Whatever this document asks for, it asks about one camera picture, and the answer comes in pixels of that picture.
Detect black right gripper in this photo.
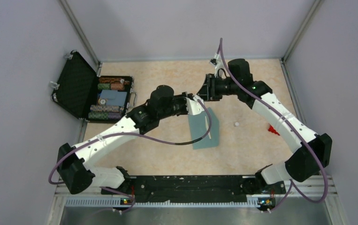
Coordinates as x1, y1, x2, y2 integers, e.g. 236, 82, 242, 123
197, 73, 240, 101

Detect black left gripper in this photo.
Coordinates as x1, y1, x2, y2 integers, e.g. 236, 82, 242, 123
159, 92, 193, 120

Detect beige letter paper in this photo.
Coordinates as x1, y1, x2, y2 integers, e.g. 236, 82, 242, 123
205, 116, 212, 140

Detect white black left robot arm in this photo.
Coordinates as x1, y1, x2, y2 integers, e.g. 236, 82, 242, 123
56, 85, 204, 195

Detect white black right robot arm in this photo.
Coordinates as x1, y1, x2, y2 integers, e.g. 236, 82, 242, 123
197, 58, 333, 194

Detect black poker chip case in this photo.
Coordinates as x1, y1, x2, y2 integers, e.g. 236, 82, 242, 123
50, 50, 134, 123

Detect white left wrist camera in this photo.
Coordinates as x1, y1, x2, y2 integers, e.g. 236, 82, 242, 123
185, 95, 205, 115

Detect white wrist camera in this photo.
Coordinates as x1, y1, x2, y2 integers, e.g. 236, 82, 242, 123
209, 53, 225, 76
185, 95, 205, 115

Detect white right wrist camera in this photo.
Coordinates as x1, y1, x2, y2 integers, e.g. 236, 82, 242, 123
209, 53, 225, 76

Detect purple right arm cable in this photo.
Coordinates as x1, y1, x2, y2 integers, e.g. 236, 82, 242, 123
216, 37, 330, 214

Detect aluminium front frame rail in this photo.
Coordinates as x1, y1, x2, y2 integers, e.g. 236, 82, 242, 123
47, 175, 348, 225

